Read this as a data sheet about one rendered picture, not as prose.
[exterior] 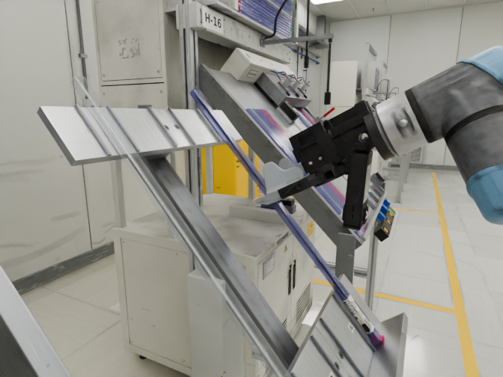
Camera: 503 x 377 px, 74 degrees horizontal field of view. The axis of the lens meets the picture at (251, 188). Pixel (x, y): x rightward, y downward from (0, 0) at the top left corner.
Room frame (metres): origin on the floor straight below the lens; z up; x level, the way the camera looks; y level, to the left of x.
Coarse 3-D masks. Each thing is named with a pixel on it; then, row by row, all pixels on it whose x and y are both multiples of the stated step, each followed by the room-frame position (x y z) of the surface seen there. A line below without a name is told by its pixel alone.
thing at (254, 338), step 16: (80, 80) 0.40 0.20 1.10; (80, 96) 0.40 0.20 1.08; (96, 96) 0.40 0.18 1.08; (96, 112) 0.39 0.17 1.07; (112, 128) 0.38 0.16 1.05; (128, 144) 0.38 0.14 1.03; (128, 160) 0.37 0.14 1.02; (144, 176) 0.36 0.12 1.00; (160, 192) 0.36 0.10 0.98; (160, 208) 0.35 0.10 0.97; (176, 224) 0.34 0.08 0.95; (192, 240) 0.34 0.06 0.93; (192, 256) 0.33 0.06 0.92; (208, 272) 0.32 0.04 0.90; (224, 288) 0.32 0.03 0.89; (224, 304) 0.31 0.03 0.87; (240, 304) 0.31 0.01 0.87; (240, 320) 0.30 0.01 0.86; (256, 336) 0.30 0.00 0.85; (256, 352) 0.29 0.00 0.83; (272, 352) 0.30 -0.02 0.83; (272, 368) 0.28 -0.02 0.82
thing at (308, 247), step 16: (192, 96) 0.60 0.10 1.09; (208, 112) 0.58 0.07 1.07; (224, 128) 0.58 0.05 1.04; (240, 160) 0.55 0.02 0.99; (256, 176) 0.54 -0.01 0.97; (288, 224) 0.51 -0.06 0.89; (304, 240) 0.50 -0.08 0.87; (320, 256) 0.50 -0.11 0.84; (336, 288) 0.48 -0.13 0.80; (368, 336) 0.45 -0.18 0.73
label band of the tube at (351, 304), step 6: (348, 300) 0.47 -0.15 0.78; (348, 306) 0.47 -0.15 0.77; (354, 306) 0.46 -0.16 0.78; (354, 312) 0.46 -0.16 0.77; (360, 312) 0.46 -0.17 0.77; (360, 318) 0.46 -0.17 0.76; (366, 318) 0.46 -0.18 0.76; (360, 324) 0.46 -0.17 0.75; (366, 324) 0.45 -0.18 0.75; (366, 330) 0.45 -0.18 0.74; (372, 330) 0.45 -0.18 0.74
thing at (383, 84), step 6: (384, 66) 5.91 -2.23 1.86; (384, 78) 5.64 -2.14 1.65; (390, 78) 6.15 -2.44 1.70; (384, 84) 5.64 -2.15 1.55; (390, 84) 6.14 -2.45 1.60; (384, 90) 5.63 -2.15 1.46; (366, 96) 5.65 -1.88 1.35; (378, 96) 5.53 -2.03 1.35; (384, 96) 5.75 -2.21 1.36; (396, 156) 6.09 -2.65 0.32; (408, 156) 5.30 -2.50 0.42; (384, 162) 5.49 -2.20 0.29; (390, 162) 5.41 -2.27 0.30; (396, 162) 5.37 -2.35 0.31; (408, 162) 5.30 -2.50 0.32; (408, 168) 5.96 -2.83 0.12; (384, 174) 5.48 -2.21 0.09; (408, 174) 5.98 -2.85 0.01
